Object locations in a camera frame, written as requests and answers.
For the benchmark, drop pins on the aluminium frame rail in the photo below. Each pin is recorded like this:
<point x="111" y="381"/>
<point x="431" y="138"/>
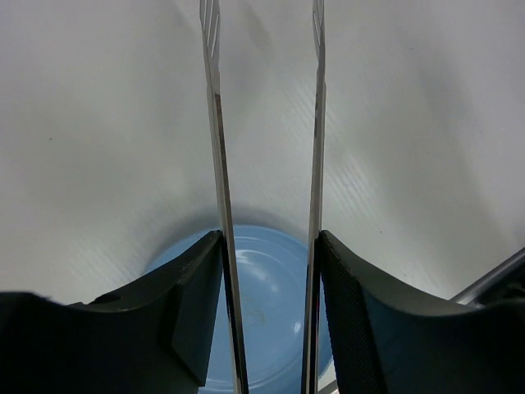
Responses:
<point x="497" y="277"/>

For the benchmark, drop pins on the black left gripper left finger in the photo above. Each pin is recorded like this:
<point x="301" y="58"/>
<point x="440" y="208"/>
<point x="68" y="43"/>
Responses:
<point x="152" y="335"/>

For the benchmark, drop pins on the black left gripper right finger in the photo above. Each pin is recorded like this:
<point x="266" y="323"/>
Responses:
<point x="390" y="337"/>

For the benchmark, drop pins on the blue plate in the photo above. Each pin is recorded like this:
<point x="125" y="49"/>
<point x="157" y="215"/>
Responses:
<point x="272" y="269"/>

